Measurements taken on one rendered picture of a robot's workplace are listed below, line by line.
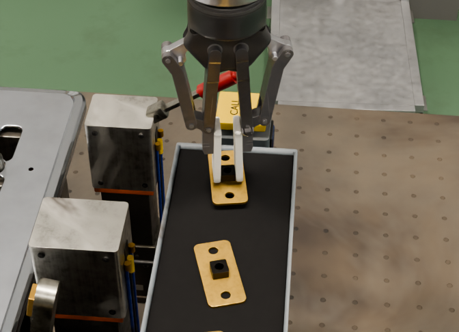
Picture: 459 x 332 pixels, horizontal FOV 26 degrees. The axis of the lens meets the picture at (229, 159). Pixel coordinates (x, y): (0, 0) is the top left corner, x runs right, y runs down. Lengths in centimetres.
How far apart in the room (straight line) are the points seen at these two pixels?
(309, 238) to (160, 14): 187
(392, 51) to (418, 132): 124
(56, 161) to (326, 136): 65
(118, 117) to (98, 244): 28
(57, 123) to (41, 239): 35
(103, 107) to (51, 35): 202
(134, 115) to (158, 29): 202
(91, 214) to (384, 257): 66
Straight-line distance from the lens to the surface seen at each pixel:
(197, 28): 93
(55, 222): 114
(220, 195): 106
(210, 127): 102
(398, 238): 169
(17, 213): 131
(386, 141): 186
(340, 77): 299
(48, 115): 145
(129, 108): 135
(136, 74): 316
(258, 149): 113
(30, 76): 320
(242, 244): 103
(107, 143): 135
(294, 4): 329
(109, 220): 113
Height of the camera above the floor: 191
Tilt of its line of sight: 42 degrees down
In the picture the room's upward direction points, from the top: straight up
